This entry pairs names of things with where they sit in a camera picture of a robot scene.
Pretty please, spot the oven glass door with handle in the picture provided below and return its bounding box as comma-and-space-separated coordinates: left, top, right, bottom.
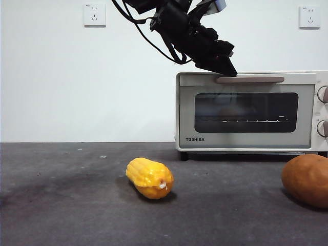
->
178, 73, 316, 150

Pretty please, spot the brown potato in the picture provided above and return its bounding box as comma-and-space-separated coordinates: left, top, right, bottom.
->
281, 153, 328, 209

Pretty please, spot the round oven knob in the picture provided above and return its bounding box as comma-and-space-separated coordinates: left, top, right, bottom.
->
316, 120, 328, 137
317, 86, 328, 104

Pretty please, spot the cream toaster oven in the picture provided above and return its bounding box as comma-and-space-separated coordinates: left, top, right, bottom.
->
175, 71, 328, 161

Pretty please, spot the yellow corn cob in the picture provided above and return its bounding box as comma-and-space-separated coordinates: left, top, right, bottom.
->
125, 157, 175, 200

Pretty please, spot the pale grey left camera box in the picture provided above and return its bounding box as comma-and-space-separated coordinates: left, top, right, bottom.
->
204, 0, 227, 15

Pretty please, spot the oven wire rack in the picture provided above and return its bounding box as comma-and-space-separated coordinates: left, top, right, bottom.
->
196, 116, 292, 124

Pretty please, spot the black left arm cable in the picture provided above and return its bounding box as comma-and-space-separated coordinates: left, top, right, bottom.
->
111, 0, 193, 66

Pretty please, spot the white wall socket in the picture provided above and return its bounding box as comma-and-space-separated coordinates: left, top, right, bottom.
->
299, 6, 321, 29
83, 3, 107, 28

